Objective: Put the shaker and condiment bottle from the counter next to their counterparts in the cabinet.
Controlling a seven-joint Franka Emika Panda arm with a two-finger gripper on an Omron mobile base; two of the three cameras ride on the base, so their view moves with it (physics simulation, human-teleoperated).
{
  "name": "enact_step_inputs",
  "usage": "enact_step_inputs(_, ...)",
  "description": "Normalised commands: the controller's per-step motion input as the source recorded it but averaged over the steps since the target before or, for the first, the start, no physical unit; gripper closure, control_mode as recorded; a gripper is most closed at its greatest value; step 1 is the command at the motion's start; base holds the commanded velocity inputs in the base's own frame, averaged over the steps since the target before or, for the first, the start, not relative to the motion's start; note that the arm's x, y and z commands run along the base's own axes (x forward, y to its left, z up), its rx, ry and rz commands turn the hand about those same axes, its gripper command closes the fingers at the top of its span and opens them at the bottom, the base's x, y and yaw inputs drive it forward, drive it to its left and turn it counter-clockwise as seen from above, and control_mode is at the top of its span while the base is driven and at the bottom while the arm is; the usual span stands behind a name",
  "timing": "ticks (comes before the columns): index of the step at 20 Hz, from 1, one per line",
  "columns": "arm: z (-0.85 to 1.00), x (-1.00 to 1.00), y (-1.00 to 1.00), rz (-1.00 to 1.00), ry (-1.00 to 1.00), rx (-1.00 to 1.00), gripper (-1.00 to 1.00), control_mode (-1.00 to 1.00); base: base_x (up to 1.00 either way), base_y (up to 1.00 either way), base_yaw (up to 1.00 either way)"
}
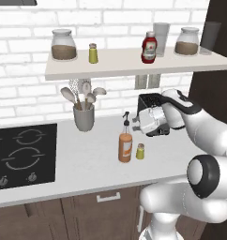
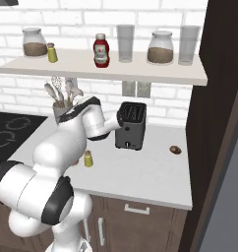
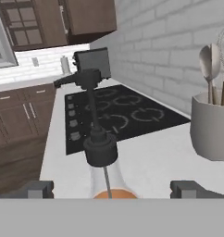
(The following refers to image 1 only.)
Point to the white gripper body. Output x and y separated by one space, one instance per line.
149 120

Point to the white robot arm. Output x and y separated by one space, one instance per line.
209 131

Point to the orange condiment bottle black nozzle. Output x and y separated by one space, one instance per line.
125 146

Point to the yellow-green shaker with brown cap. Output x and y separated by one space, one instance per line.
140 152
93 54

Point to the red ketchup bottle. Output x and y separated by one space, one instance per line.
149 48

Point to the dark brown tall cabinet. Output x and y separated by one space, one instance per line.
218 84

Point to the pale wooden spoon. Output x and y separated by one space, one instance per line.
90 98
68 95
99 91

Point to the grey utensil pot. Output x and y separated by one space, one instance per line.
84 120

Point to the pale wooden spatula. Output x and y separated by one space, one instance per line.
86 87

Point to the pale slotted spatula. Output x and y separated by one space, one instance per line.
74 86

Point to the glass jar with brown contents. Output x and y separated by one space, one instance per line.
187 43
63 47

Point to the clear tall glass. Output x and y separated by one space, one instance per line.
162 32

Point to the brown drawer front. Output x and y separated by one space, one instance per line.
87 215

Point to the grey tall cup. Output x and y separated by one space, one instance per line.
210 37

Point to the grey hob knob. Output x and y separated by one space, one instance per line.
3 181
32 177

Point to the black hob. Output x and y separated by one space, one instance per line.
24 156

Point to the dark range hood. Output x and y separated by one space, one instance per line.
15 2

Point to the grey wall socket plate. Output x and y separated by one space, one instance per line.
140 81
154 80

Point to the white wall shelf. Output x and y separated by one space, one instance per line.
124 67

